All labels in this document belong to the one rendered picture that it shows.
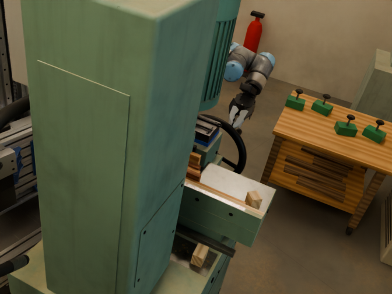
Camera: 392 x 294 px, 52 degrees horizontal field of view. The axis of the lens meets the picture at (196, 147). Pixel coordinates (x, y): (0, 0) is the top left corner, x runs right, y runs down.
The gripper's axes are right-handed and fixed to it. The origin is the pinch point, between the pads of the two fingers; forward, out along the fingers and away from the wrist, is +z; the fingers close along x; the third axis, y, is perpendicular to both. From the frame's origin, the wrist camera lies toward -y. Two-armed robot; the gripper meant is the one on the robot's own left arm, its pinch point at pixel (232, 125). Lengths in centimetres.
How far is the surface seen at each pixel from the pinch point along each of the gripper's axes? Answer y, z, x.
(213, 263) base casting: -16, 50, -16
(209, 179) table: -15.2, 28.2, -4.5
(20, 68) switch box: -77, 45, 20
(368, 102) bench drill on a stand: 122, -120, -54
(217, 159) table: -5.1, 16.8, -2.0
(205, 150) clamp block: -17.9, 20.9, -0.1
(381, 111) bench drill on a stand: 125, -119, -65
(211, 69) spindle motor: -57, 19, -3
